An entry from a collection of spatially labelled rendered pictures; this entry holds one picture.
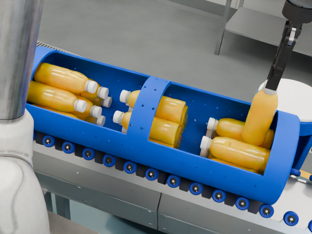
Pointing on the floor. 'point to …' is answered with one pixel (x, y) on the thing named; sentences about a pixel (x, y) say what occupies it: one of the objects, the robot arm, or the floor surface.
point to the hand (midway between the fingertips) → (275, 74)
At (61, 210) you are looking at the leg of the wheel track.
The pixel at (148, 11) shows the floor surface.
